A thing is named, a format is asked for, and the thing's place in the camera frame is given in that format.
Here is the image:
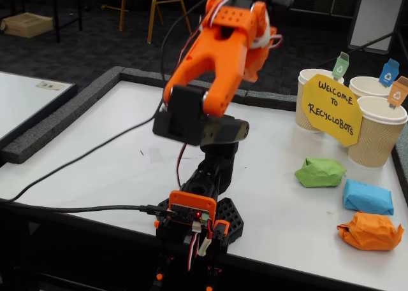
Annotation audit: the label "paper label sticker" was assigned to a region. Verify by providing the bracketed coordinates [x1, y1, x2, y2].
[35, 82, 66, 92]

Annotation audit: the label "green paper ball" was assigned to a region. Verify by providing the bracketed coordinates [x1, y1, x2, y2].
[294, 157, 347, 188]

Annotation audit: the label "blue recycling bin tag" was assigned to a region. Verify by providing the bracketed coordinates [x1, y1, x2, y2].
[378, 58, 401, 89]

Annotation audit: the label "cardboard box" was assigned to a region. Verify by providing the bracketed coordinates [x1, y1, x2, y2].
[0, 12, 54, 39]

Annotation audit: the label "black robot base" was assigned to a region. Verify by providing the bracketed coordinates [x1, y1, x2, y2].
[157, 168, 245, 247]

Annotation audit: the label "black USB cable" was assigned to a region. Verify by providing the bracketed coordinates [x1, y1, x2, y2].
[0, 199, 175, 217]

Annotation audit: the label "orange paper ball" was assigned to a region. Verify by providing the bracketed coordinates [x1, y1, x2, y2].
[337, 211, 405, 252]

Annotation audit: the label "green recycling bin tag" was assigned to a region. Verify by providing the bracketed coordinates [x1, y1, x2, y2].
[331, 51, 351, 82]

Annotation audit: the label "orange recycling bin tag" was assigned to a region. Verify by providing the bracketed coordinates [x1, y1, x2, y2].
[388, 75, 408, 111]

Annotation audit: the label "yellow handwritten welcome sign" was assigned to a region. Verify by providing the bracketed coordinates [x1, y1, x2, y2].
[301, 73, 364, 148]

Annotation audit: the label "orange controller board holder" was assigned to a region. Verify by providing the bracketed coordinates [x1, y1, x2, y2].
[168, 190, 218, 225]

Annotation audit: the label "black orange table clamp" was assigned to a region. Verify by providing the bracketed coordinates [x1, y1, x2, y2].
[152, 219, 231, 291]

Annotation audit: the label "orange gripper white tape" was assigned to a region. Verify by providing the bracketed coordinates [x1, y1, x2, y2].
[245, 25, 279, 83]

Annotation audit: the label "paper cup with blue tag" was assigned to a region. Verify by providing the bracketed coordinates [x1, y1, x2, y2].
[349, 76, 395, 101]

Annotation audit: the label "paper cup with green tag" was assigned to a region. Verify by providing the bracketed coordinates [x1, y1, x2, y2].
[295, 67, 346, 133]

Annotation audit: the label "paper cup with orange tag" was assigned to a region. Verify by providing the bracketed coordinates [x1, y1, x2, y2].
[347, 96, 408, 169]

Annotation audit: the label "black framed whiteboard with label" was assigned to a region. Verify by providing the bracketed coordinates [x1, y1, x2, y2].
[0, 71, 78, 149]

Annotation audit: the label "dark grey foam strip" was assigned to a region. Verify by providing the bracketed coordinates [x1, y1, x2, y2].
[1, 66, 126, 164]
[119, 67, 249, 104]
[391, 138, 408, 190]
[244, 89, 299, 112]

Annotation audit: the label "blue paper wad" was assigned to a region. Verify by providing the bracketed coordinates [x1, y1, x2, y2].
[343, 178, 395, 216]

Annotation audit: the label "long black camera cable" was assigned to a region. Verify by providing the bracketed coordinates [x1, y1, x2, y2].
[8, 0, 238, 203]

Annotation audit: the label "black metal table frame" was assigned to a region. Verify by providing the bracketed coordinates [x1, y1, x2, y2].
[52, 0, 84, 44]

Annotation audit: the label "red white black wire bundle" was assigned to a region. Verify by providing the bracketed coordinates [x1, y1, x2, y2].
[186, 220, 214, 273]

